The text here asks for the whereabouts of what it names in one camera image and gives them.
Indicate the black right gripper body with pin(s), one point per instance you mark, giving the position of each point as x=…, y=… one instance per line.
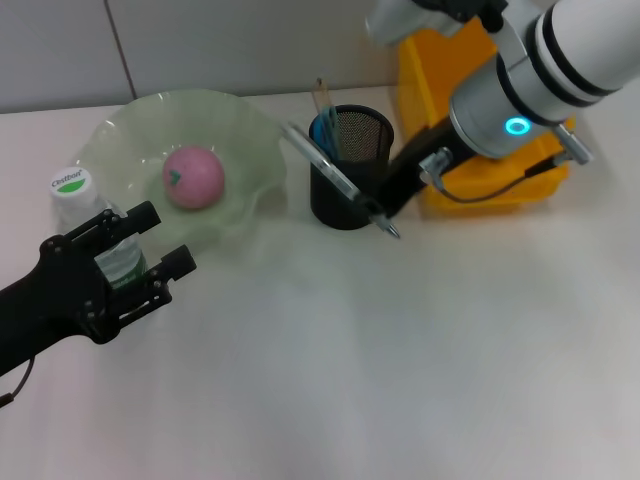
x=405, y=175

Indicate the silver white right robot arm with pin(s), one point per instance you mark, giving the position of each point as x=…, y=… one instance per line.
x=500, y=100

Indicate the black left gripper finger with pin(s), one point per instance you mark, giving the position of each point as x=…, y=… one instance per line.
x=180, y=262
x=145, y=217

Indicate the black mesh pen holder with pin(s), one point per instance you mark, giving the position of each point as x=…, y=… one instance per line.
x=330, y=210

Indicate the green glass fruit plate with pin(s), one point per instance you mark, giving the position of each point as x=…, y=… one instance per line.
x=240, y=150

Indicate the blue scissors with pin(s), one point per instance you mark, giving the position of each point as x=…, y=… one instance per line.
x=325, y=132

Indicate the pink peach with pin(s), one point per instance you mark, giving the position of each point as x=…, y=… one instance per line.
x=195, y=177

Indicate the silver pen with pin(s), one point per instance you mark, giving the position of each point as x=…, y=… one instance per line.
x=320, y=160

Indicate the clear plastic ruler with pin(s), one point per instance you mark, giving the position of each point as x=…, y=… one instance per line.
x=321, y=97

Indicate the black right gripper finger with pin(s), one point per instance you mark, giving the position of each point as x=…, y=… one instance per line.
x=372, y=207

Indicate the yellow plastic bin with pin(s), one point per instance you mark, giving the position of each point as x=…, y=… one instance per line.
x=425, y=75

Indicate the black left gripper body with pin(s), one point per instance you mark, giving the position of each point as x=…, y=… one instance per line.
x=55, y=295

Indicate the clear water bottle green label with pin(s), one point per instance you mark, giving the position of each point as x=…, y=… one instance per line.
x=72, y=185

